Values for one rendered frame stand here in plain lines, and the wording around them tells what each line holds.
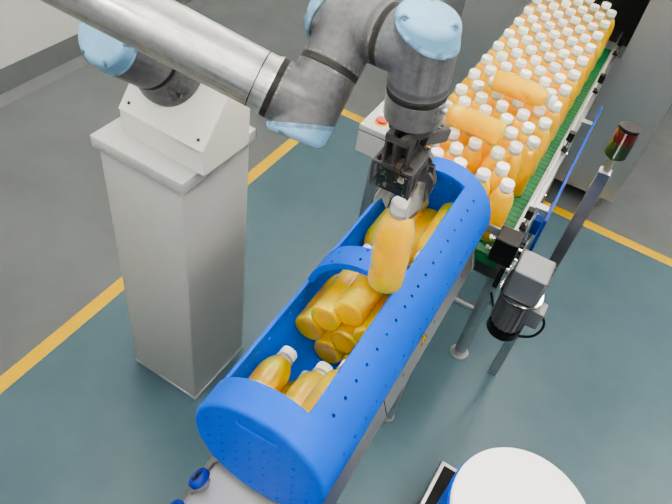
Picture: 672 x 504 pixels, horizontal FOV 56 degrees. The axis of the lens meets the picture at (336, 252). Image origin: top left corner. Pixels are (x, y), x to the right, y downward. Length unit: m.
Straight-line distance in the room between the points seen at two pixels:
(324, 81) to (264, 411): 0.55
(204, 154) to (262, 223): 1.52
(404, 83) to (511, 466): 0.81
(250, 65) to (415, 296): 0.65
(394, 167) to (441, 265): 0.50
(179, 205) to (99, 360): 1.08
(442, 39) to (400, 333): 0.64
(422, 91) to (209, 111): 0.85
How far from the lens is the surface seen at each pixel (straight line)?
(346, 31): 0.92
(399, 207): 1.11
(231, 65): 0.91
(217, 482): 1.38
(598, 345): 3.12
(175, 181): 1.68
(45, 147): 3.66
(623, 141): 1.98
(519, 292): 2.03
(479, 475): 1.35
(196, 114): 1.67
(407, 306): 1.32
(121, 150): 1.79
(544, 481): 1.39
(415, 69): 0.88
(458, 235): 1.51
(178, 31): 0.93
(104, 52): 1.52
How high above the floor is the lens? 2.20
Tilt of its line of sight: 46 degrees down
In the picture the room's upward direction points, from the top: 11 degrees clockwise
